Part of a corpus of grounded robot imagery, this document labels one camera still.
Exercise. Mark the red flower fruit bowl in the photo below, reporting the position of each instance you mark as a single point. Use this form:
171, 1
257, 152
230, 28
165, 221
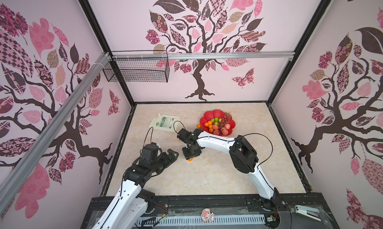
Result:
208, 115

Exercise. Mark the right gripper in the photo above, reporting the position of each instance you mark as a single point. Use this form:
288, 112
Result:
186, 156

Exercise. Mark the white stapler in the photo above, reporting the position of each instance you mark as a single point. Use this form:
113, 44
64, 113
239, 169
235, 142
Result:
308, 212

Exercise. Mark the aluminium rail back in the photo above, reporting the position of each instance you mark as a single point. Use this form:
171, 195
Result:
227, 55

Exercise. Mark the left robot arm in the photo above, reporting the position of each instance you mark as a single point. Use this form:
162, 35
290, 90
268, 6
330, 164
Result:
132, 200

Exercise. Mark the pink cartoon figure sticker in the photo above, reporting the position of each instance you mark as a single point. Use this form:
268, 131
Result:
207, 216

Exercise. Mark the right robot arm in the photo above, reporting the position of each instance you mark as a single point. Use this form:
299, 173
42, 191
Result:
242, 154

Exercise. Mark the purple grape bunch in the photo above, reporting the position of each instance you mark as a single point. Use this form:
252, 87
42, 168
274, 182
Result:
226, 119

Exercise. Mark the white vented cable duct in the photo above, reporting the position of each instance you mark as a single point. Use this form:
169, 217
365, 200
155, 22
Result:
186, 221

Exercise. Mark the black wire basket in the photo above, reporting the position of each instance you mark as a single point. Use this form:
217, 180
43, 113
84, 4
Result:
138, 66

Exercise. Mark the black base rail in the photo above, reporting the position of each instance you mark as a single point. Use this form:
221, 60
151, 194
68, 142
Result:
247, 204

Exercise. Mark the white green refill pouch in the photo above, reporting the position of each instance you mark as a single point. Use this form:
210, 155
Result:
165, 122

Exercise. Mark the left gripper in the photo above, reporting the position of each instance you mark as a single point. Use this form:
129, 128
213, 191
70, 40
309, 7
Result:
164, 156

